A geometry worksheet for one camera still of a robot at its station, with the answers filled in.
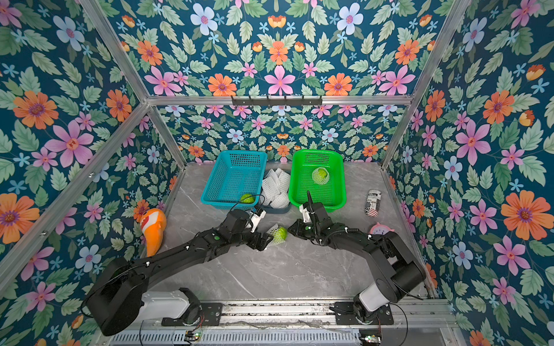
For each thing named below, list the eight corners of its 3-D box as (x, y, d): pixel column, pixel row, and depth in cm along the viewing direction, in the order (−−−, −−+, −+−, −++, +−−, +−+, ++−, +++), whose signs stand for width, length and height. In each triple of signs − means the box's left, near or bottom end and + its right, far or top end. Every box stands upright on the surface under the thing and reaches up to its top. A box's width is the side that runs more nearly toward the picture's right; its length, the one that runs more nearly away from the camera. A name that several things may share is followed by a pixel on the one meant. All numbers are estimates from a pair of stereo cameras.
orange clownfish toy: (149, 257, 89) (137, 249, 82) (152, 220, 100) (141, 210, 93) (169, 251, 91) (159, 242, 84) (169, 215, 102) (160, 205, 95)
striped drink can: (363, 215, 101) (365, 211, 98) (367, 192, 110) (369, 187, 107) (376, 219, 100) (378, 215, 97) (379, 195, 109) (381, 190, 106)
